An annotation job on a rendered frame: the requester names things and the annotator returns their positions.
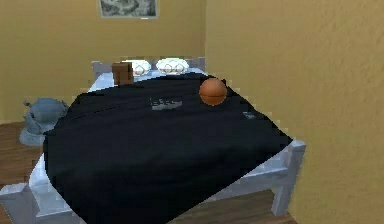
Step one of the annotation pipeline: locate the orange basketball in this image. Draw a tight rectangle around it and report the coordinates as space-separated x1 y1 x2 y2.
198 77 228 107

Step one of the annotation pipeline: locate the black bed blanket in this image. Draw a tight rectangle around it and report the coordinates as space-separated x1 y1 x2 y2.
42 72 294 224

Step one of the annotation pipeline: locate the white patterned pillow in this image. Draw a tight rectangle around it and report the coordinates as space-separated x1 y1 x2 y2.
121 59 152 77
155 57 190 76

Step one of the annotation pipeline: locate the brown box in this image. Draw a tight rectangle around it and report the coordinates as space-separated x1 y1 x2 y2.
111 61 135 86

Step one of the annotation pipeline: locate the white wooden bed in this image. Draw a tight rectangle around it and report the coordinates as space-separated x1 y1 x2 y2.
0 56 307 224

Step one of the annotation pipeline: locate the framed grey wall picture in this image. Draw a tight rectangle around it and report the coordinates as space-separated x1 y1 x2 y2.
98 0 159 19

